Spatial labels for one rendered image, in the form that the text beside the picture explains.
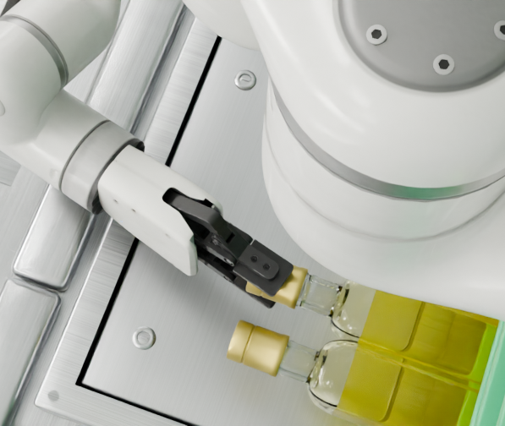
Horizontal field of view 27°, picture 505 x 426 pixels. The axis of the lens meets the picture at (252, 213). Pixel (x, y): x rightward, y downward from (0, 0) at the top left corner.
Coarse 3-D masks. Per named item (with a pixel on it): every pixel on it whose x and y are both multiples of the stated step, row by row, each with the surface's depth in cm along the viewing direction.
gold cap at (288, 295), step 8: (296, 272) 87; (304, 272) 87; (288, 280) 87; (296, 280) 87; (304, 280) 87; (248, 288) 88; (256, 288) 87; (280, 288) 87; (288, 288) 87; (296, 288) 86; (264, 296) 88; (280, 296) 87; (288, 296) 87; (296, 296) 87; (288, 304) 87
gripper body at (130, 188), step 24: (144, 144) 92; (120, 168) 86; (144, 168) 86; (168, 168) 86; (96, 192) 88; (120, 192) 86; (144, 192) 85; (192, 192) 85; (120, 216) 89; (144, 216) 85; (168, 216) 84; (144, 240) 91; (168, 240) 86; (192, 240) 85; (192, 264) 88
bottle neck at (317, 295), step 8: (312, 280) 87; (320, 280) 88; (304, 288) 87; (312, 288) 87; (320, 288) 87; (328, 288) 87; (336, 288) 87; (304, 296) 87; (312, 296) 87; (320, 296) 87; (328, 296) 87; (296, 304) 87; (304, 304) 87; (312, 304) 87; (320, 304) 87; (328, 304) 87; (320, 312) 87; (328, 312) 87
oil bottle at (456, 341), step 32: (352, 288) 86; (352, 320) 85; (384, 320) 85; (416, 320) 85; (448, 320) 85; (480, 320) 85; (416, 352) 84; (448, 352) 84; (480, 352) 84; (480, 384) 85
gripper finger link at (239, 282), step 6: (222, 264) 92; (228, 264) 91; (228, 270) 91; (240, 276) 90; (234, 282) 90; (240, 282) 90; (246, 282) 90; (240, 288) 90; (252, 294) 90; (258, 300) 90; (264, 300) 90; (270, 300) 90; (270, 306) 90
